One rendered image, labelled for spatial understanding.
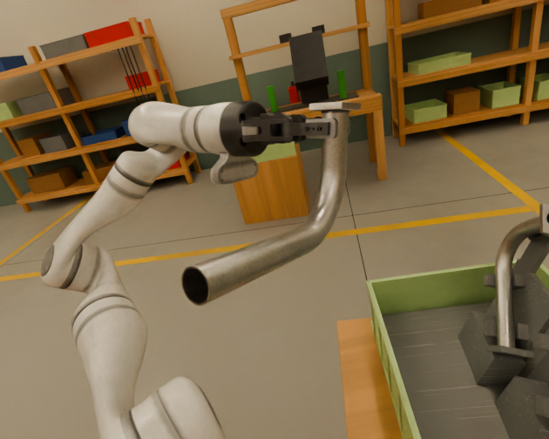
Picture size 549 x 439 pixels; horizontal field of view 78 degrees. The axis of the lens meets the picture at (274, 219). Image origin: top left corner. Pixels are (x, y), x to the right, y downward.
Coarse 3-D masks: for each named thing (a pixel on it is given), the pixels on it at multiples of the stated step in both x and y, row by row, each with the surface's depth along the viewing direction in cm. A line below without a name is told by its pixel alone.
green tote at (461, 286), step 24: (384, 288) 90; (408, 288) 89; (432, 288) 89; (456, 288) 89; (480, 288) 88; (384, 312) 94; (384, 336) 73; (384, 360) 81; (408, 408) 59; (408, 432) 62
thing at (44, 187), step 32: (96, 32) 423; (128, 32) 420; (0, 64) 453; (32, 64) 448; (64, 64) 488; (128, 64) 431; (160, 64) 472; (32, 96) 473; (64, 96) 492; (128, 96) 450; (160, 96) 450; (0, 128) 491; (0, 160) 526; (32, 160) 511; (192, 160) 521; (32, 192) 563; (64, 192) 533
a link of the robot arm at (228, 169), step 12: (204, 108) 48; (216, 108) 46; (204, 120) 47; (216, 120) 45; (204, 132) 47; (216, 132) 46; (204, 144) 48; (216, 144) 47; (228, 156) 48; (240, 156) 50; (216, 168) 47; (228, 168) 48; (240, 168) 50; (252, 168) 52; (216, 180) 47; (228, 180) 48; (240, 180) 50
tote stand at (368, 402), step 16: (352, 320) 102; (368, 320) 100; (352, 336) 96; (368, 336) 95; (352, 352) 92; (368, 352) 91; (352, 368) 87; (368, 368) 86; (352, 384) 83; (368, 384) 83; (384, 384) 82; (352, 400) 80; (368, 400) 79; (384, 400) 78; (352, 416) 77; (368, 416) 76; (384, 416) 75; (352, 432) 74; (368, 432) 73; (384, 432) 72; (400, 432) 72
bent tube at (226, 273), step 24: (336, 144) 39; (336, 168) 40; (336, 192) 40; (312, 216) 39; (264, 240) 31; (288, 240) 33; (312, 240) 36; (216, 264) 25; (240, 264) 27; (264, 264) 29; (192, 288) 26; (216, 288) 24
